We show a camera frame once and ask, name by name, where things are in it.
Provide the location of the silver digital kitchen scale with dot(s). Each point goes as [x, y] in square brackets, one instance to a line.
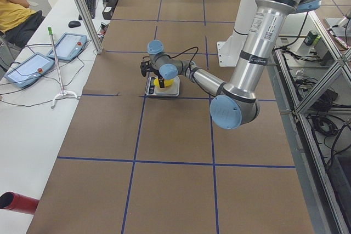
[172, 91]

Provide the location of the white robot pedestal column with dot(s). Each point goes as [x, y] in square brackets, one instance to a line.
[229, 51]

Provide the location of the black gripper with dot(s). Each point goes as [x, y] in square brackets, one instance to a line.
[161, 81]

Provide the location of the black computer mouse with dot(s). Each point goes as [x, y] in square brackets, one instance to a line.
[74, 24]

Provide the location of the yellow mango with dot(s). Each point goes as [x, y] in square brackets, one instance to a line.
[168, 83]

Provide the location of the black keyboard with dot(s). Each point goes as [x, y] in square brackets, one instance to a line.
[91, 6]

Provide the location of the white stand with green tip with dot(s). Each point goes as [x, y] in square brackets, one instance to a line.
[63, 93]

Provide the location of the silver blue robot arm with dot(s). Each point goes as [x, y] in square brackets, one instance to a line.
[234, 102]

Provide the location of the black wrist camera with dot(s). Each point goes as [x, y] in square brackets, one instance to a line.
[145, 67]

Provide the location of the far teach pendant tablet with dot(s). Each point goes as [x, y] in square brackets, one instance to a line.
[69, 46]

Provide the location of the teach pendant tablet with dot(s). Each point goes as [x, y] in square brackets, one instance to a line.
[29, 71]
[69, 46]

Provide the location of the near teach pendant tablet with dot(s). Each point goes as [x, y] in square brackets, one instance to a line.
[29, 71]

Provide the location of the aluminium frame post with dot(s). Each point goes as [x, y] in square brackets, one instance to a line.
[87, 20]

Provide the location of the red tube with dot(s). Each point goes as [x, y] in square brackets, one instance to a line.
[18, 203]

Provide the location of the person in yellow shirt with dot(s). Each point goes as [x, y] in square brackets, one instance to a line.
[19, 22]

